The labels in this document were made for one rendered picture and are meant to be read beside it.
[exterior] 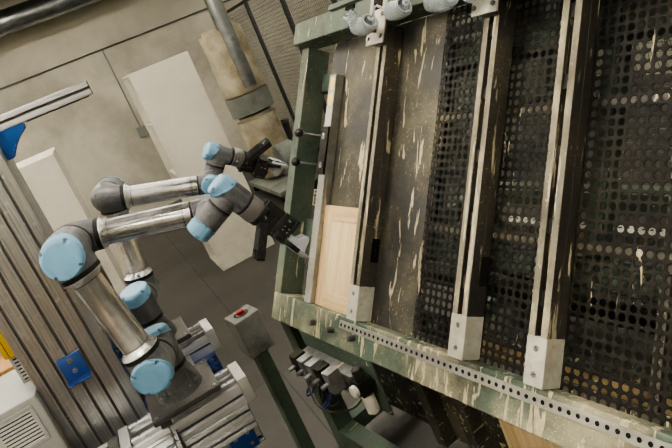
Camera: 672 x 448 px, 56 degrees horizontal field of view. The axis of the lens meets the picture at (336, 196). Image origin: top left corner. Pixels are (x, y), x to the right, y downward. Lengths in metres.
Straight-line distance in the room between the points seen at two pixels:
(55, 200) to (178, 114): 1.92
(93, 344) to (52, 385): 0.17
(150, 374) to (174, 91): 4.37
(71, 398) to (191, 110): 4.14
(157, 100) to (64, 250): 4.29
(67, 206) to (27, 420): 2.45
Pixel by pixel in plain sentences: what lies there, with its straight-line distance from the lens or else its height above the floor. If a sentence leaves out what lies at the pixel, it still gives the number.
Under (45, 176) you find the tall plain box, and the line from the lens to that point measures 4.47.
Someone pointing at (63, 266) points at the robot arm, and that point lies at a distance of 1.81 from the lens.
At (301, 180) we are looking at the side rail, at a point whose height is 1.31.
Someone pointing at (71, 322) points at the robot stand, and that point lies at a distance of 2.18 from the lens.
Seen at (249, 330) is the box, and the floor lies 0.87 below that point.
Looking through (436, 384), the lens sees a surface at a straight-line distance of 1.99.
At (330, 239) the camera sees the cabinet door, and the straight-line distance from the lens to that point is 2.53.
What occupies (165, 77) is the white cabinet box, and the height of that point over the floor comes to 1.91.
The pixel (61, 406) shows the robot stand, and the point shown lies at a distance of 2.29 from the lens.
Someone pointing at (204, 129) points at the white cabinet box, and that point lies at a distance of 6.08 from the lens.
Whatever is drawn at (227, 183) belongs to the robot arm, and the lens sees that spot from 1.75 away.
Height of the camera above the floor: 1.96
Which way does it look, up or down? 16 degrees down
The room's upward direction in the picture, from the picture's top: 22 degrees counter-clockwise
